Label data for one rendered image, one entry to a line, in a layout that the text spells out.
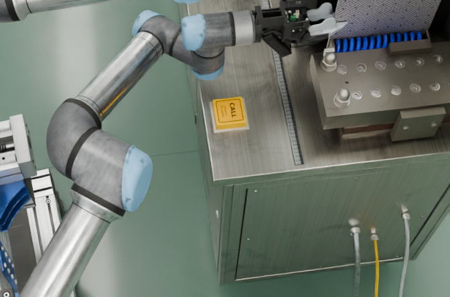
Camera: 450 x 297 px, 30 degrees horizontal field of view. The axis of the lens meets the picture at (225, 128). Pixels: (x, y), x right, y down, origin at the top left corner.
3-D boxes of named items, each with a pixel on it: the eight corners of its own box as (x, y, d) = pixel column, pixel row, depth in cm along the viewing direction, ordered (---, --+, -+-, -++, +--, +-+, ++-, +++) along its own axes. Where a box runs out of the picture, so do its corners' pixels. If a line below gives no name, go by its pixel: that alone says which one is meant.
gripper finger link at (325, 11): (350, 7, 182) (309, 11, 181) (346, 23, 187) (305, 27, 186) (347, -5, 183) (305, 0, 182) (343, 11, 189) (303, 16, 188)
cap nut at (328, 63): (319, 59, 189) (321, 47, 185) (335, 57, 189) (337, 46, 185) (322, 72, 187) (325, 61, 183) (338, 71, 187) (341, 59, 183)
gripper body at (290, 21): (313, 21, 178) (257, 27, 177) (308, 44, 185) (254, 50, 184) (306, -8, 181) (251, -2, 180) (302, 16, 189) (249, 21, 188)
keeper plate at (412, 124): (390, 134, 194) (400, 110, 184) (431, 128, 195) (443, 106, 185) (392, 143, 193) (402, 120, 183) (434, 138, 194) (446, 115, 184)
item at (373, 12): (327, 40, 193) (339, -9, 176) (426, 30, 195) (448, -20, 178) (328, 42, 192) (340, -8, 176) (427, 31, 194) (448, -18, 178)
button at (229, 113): (212, 104, 197) (212, 99, 195) (242, 101, 198) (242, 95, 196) (216, 130, 194) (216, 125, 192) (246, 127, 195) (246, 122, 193)
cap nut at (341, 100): (331, 94, 185) (334, 84, 181) (347, 92, 185) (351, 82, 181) (335, 109, 183) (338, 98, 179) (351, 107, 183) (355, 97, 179)
